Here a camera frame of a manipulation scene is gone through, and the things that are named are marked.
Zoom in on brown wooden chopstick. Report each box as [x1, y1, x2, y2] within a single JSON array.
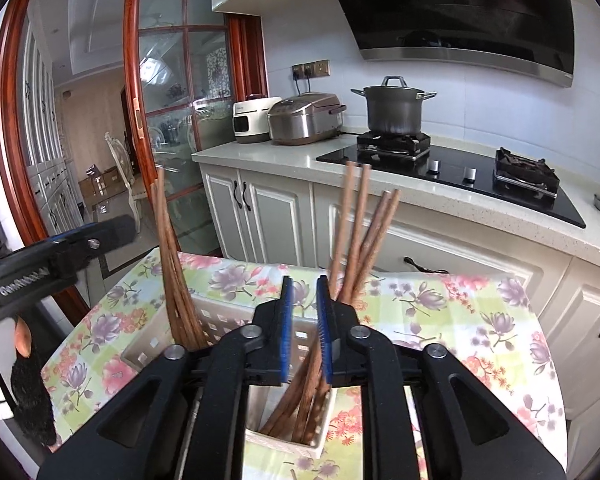
[[150, 180, 195, 350], [154, 184, 204, 350], [329, 162, 355, 299], [156, 167, 209, 351], [302, 378, 330, 445], [274, 187, 402, 441], [258, 188, 394, 436], [292, 166, 370, 443]]

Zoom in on white perforated utensil basket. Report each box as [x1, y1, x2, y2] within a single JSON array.
[[121, 292, 339, 461]]

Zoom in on white lower kitchen cabinets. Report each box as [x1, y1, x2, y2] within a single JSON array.
[[195, 136, 600, 478]]

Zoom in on operator left hand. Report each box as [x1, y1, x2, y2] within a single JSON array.
[[9, 316, 57, 448]]

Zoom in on white display cabinet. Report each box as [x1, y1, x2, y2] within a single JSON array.
[[17, 20, 83, 235]]

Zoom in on floral plastic tablecloth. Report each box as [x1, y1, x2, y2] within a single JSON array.
[[40, 278, 564, 479]]

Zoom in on cardboard boxes on floor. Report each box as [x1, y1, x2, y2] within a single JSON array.
[[79, 166, 126, 208]]

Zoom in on white dining chair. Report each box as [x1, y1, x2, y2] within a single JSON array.
[[105, 132, 148, 233]]

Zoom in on black glass gas stove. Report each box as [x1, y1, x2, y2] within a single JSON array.
[[317, 131, 585, 229]]

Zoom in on red wooden sliding door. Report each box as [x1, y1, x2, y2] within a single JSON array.
[[0, 0, 271, 311]]

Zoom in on white toaster oven appliance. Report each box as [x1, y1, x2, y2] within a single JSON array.
[[233, 96, 282, 144]]

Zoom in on silver rice cooker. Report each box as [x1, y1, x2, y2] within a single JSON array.
[[268, 92, 347, 145]]

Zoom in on grey stock pot with lid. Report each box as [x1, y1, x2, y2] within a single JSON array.
[[351, 76, 437, 136]]

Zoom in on black range hood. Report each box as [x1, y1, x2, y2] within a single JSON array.
[[338, 0, 576, 88]]

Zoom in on gold wall power outlet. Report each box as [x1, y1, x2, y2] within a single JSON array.
[[291, 60, 330, 80]]

